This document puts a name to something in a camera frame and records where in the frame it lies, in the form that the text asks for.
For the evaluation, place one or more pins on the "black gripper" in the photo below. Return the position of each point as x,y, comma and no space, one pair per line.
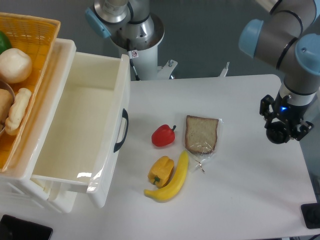
289,107

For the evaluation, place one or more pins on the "dark purple mangosteen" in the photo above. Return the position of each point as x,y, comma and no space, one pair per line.
276,132

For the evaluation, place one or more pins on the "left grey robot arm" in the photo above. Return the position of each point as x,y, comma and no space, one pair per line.
105,17

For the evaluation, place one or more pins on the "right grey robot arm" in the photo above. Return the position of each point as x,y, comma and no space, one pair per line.
281,43

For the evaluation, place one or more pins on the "open upper white drawer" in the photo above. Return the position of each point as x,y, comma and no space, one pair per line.
88,129

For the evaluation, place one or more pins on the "white drawer cabinet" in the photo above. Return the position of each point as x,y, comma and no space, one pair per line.
17,183

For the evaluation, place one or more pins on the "bread slice in plastic bag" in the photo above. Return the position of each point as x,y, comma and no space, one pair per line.
202,139

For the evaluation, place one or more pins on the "black device right edge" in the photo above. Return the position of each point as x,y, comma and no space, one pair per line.
311,215

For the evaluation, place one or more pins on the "red bell pepper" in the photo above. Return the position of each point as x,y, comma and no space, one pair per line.
163,136

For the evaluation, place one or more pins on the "yellow banana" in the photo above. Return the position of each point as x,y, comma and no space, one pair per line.
174,186

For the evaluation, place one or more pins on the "yellow bell pepper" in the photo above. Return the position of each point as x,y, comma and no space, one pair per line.
161,171

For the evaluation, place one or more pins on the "orange woven basket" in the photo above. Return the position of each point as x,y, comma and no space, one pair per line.
34,36

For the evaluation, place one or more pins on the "long beige bread roll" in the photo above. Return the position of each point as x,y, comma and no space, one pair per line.
17,111

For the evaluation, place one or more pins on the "round white bun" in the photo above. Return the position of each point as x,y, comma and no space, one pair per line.
15,66

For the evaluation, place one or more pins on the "metal bowl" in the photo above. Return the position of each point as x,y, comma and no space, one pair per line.
4,85

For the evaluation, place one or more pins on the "green pepper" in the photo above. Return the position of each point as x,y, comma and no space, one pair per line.
5,43

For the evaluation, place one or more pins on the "black device bottom left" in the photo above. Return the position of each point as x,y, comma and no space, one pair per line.
13,228

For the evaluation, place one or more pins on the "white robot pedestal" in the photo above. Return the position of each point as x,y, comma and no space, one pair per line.
140,42

